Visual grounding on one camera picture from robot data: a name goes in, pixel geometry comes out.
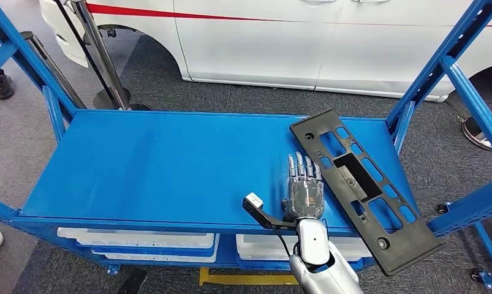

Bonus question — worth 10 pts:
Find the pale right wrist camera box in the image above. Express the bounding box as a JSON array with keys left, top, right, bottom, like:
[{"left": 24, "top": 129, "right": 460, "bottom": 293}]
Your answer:
[{"left": 244, "top": 192, "right": 265, "bottom": 210}]

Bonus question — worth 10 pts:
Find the white plastic tray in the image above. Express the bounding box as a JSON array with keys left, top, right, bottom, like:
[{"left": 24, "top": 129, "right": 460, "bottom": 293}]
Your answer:
[
  {"left": 235, "top": 233, "right": 373, "bottom": 262},
  {"left": 56, "top": 227, "right": 216, "bottom": 249},
  {"left": 92, "top": 234, "right": 221, "bottom": 264}
]

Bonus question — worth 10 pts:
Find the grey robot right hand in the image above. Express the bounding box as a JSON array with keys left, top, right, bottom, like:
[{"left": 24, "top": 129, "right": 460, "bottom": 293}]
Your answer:
[{"left": 281, "top": 152, "right": 326, "bottom": 222}]

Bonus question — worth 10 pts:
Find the chrome round stanchion base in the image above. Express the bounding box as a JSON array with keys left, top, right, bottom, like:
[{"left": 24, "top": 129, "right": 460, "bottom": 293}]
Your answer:
[{"left": 461, "top": 113, "right": 492, "bottom": 152}]

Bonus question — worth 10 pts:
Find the black camera bracket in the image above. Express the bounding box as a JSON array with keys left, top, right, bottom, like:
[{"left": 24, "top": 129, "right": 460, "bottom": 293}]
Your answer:
[{"left": 242, "top": 198, "right": 298, "bottom": 232}]

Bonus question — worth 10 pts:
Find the black flat plate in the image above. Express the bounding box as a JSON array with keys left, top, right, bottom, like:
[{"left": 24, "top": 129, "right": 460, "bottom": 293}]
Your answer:
[{"left": 115, "top": 268, "right": 149, "bottom": 294}]

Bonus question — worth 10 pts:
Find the black camera cable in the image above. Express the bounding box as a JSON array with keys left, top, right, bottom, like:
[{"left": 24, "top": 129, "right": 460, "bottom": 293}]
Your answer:
[{"left": 269, "top": 224, "right": 296, "bottom": 260}]

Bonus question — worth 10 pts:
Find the black plastic slotted panel part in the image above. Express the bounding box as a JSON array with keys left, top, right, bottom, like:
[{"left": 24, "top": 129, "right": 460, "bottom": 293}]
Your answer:
[{"left": 289, "top": 108, "right": 445, "bottom": 277}]

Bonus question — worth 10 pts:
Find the chrome stanchion post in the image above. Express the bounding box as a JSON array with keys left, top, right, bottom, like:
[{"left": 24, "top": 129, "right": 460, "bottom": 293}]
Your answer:
[
  {"left": 20, "top": 31, "right": 87, "bottom": 110},
  {"left": 70, "top": 0, "right": 151, "bottom": 111}
]

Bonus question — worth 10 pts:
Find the blue metal shelf rack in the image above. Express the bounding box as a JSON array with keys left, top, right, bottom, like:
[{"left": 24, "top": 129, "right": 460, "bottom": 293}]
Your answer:
[{"left": 0, "top": 0, "right": 492, "bottom": 292}]

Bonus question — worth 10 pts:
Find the white car with red stripe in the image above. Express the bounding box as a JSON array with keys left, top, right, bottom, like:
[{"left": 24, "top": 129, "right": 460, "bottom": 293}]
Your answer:
[{"left": 39, "top": 0, "right": 492, "bottom": 103}]

